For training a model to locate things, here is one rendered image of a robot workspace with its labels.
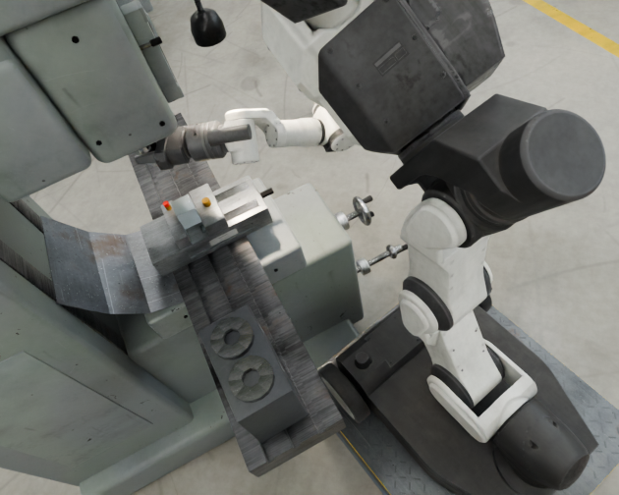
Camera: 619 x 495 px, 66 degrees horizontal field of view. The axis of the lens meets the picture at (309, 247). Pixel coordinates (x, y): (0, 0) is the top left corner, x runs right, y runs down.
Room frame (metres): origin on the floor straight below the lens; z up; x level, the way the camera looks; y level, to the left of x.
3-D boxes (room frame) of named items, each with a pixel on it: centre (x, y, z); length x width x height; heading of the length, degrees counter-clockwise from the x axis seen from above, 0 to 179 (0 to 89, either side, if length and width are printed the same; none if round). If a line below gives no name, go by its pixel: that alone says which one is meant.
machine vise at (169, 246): (0.91, 0.27, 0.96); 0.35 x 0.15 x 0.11; 102
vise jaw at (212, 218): (0.91, 0.24, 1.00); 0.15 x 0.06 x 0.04; 12
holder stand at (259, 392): (0.41, 0.19, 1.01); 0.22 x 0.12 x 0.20; 14
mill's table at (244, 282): (0.87, 0.29, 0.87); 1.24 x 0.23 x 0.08; 13
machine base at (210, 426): (0.88, 0.55, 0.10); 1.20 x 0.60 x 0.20; 103
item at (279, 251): (0.93, 0.30, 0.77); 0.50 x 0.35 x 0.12; 103
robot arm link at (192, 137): (0.91, 0.21, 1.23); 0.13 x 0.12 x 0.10; 168
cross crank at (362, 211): (1.04, -0.19, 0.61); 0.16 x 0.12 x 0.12; 103
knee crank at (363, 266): (0.91, -0.25, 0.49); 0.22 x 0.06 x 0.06; 103
